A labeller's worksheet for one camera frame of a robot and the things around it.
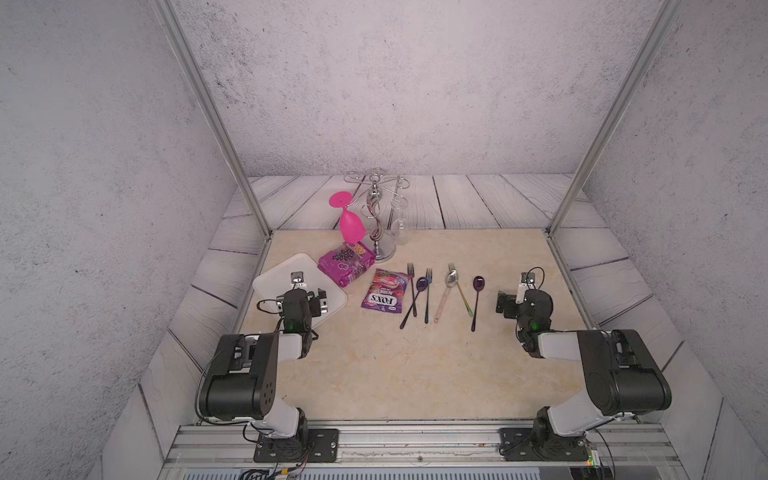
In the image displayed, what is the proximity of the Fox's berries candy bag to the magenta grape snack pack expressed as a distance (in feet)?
0.19

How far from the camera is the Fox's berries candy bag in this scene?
1.00 metres

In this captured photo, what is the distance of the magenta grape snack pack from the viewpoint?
104 cm
